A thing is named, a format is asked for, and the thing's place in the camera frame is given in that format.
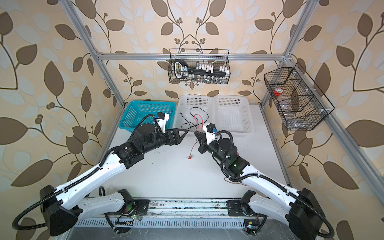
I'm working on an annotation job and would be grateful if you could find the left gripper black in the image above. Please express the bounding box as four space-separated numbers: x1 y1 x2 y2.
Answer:
140 126 188 155

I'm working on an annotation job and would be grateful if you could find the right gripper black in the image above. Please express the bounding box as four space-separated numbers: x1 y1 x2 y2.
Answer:
195 130 229 167

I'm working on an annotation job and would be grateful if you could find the red cable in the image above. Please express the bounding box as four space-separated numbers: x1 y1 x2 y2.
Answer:
223 176 252 188
187 113 205 160

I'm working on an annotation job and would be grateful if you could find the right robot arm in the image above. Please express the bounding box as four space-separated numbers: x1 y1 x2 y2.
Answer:
195 130 335 240

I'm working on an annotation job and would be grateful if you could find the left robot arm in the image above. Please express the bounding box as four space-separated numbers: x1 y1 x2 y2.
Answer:
12 113 188 237

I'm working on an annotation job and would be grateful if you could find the white plastic basket left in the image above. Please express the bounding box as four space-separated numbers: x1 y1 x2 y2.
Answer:
173 95 215 132

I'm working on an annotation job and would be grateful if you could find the white plastic basket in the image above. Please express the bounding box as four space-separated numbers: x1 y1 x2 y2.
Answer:
214 96 254 135
173 95 215 132

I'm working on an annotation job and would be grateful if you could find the white plastic basket right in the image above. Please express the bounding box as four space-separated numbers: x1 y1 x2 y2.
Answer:
214 96 254 135

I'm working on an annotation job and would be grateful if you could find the teal plastic basket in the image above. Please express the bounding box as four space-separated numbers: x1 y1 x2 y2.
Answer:
118 100 177 136

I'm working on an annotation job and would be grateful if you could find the black tool with vials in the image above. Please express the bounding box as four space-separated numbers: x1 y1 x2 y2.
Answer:
172 60 231 80

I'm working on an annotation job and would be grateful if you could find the red capped container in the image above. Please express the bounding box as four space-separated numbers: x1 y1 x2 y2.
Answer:
273 87 284 97

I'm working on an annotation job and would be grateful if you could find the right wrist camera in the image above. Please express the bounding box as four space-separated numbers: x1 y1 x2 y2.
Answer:
203 123 217 145

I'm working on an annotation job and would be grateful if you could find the black wire basket back wall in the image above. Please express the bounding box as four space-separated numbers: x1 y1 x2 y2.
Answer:
168 48 231 85

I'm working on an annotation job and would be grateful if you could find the black wire basket wall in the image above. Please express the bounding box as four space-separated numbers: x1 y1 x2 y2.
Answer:
168 48 231 85
264 63 335 131

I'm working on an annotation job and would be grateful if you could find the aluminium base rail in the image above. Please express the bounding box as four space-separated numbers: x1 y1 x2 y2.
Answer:
64 197 313 220

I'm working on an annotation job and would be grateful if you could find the black wire basket right wall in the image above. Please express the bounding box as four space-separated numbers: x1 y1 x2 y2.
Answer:
264 63 335 131

